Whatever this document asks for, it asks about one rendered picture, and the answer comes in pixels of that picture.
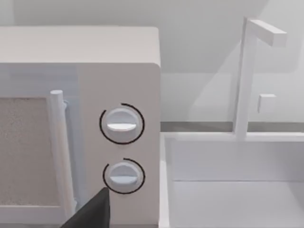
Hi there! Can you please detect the white microwave knob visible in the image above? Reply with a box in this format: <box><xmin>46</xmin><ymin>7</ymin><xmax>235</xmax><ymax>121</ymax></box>
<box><xmin>104</xmin><ymin>107</ymin><xmax>140</xmax><ymax>140</ymax></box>
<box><xmin>106</xmin><ymin>161</ymin><xmax>143</xmax><ymax>190</ymax></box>

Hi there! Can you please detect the white sink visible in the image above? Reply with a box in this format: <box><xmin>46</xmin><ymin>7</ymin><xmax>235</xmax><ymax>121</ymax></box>
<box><xmin>158</xmin><ymin>131</ymin><xmax>304</xmax><ymax>228</ymax></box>

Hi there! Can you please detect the pale microwave oven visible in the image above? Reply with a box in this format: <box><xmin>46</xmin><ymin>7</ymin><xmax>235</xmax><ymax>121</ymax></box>
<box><xmin>0</xmin><ymin>26</ymin><xmax>162</xmax><ymax>228</ymax></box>

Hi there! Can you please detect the tall white tap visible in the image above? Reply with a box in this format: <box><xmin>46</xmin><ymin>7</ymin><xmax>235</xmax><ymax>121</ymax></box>
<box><xmin>232</xmin><ymin>16</ymin><xmax>287</xmax><ymax>141</ymax></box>

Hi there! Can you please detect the microwave oven door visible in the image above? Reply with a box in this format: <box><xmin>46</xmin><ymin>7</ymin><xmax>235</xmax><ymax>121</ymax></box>
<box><xmin>0</xmin><ymin>63</ymin><xmax>80</xmax><ymax>228</ymax></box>

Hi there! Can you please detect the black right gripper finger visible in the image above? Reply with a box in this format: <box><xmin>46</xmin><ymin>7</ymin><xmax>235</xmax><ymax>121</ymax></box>
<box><xmin>59</xmin><ymin>187</ymin><xmax>111</xmax><ymax>228</ymax></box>

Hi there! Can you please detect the white microwave door handle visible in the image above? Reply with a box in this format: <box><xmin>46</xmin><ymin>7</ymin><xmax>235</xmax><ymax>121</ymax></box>
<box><xmin>49</xmin><ymin>89</ymin><xmax>78</xmax><ymax>220</ymax></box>

